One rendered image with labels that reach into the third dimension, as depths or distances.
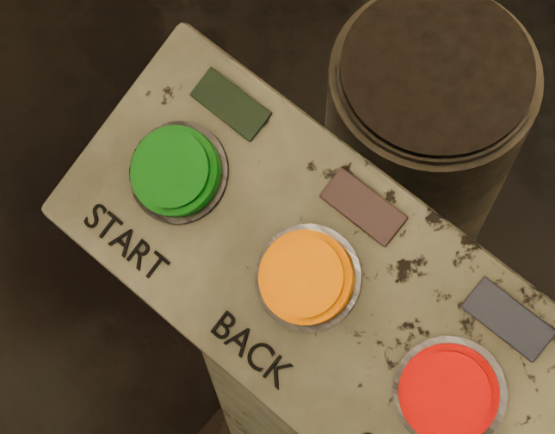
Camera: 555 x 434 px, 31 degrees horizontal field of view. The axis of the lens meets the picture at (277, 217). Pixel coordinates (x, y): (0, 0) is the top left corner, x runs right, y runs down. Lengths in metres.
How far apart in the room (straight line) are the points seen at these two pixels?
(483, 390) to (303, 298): 0.08
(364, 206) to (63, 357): 0.67
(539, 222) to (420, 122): 0.57
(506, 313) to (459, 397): 0.04
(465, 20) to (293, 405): 0.26
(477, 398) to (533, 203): 0.72
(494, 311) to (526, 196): 0.71
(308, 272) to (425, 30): 0.21
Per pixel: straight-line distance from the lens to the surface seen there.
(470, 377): 0.41
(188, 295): 0.44
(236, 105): 0.44
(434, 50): 0.57
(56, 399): 1.05
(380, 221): 0.42
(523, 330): 0.41
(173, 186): 0.43
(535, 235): 1.10
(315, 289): 0.41
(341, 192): 0.42
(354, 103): 0.55
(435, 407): 0.41
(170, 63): 0.46
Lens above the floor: 1.00
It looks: 69 degrees down
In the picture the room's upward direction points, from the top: 2 degrees counter-clockwise
